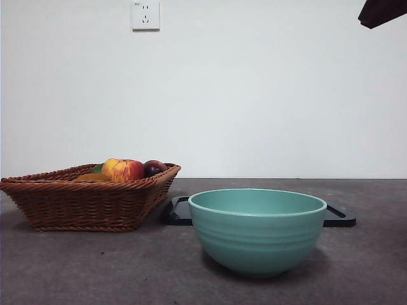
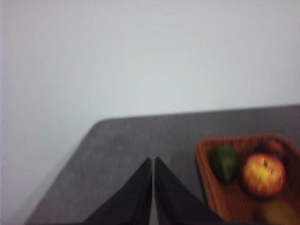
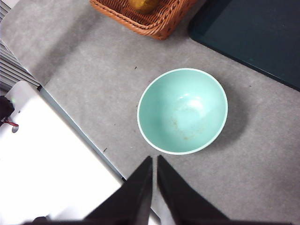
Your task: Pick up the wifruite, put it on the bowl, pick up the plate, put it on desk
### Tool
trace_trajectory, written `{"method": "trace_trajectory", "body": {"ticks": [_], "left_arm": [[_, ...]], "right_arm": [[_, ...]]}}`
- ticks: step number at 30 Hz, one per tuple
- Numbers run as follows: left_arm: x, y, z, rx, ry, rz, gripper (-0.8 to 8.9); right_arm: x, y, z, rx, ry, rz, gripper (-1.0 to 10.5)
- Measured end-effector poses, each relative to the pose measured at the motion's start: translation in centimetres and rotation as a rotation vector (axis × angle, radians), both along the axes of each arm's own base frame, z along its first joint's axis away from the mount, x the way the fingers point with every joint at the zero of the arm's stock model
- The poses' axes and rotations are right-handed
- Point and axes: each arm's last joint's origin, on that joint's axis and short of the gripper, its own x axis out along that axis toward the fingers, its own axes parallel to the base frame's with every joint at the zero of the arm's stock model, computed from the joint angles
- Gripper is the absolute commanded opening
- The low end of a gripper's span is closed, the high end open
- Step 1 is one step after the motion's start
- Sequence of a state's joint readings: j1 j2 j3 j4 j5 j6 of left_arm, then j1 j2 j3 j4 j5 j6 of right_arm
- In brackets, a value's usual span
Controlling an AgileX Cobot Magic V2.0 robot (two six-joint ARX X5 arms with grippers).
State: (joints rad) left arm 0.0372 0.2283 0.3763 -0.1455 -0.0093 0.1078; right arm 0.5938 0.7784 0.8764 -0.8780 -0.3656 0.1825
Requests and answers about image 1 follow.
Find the black rectangular tray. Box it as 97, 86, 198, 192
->
165, 196, 357, 227

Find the brown wicker basket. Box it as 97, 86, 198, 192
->
0, 162, 182, 232

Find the orange brown round fruit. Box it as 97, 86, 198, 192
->
74, 172, 113, 183

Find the red yellow apple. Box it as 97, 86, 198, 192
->
101, 158, 146, 182

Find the dark red plum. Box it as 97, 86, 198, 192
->
143, 159, 169, 179

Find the teal ribbed bowl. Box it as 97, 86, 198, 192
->
188, 187, 328, 276

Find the white wall socket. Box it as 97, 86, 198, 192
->
132, 0, 161, 32

